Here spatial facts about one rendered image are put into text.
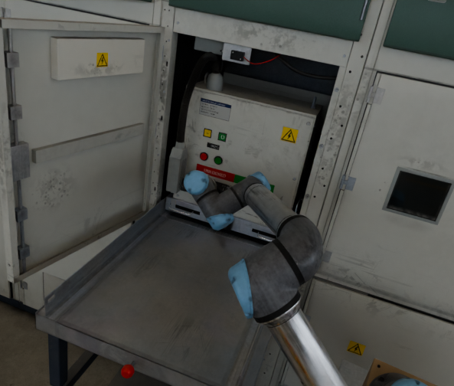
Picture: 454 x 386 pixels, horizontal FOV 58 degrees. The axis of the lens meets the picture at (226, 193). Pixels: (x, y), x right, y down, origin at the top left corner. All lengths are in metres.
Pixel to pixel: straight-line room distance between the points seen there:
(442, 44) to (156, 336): 1.14
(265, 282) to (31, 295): 1.73
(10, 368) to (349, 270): 1.61
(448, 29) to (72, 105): 1.10
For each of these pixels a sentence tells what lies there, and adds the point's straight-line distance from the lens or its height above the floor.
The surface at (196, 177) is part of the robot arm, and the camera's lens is 1.23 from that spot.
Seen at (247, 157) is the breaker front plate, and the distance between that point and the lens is 1.54.
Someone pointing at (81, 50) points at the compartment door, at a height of 1.51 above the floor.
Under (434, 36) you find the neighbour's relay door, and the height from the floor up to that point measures 1.70.
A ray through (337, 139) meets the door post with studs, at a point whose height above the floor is 1.34.
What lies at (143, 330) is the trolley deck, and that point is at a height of 0.85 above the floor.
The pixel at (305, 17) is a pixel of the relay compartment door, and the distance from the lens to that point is 1.37.
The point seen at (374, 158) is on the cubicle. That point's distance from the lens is 1.41.
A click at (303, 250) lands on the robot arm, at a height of 1.25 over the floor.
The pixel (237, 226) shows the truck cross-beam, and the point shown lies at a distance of 1.65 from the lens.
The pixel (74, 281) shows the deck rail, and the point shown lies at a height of 0.89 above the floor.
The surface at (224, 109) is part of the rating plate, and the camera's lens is 1.52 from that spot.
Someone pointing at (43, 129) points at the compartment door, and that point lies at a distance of 1.27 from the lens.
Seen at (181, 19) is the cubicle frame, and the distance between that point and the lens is 1.51.
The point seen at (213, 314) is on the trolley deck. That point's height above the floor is 0.85.
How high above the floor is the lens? 1.70
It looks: 25 degrees down
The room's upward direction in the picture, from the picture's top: 10 degrees clockwise
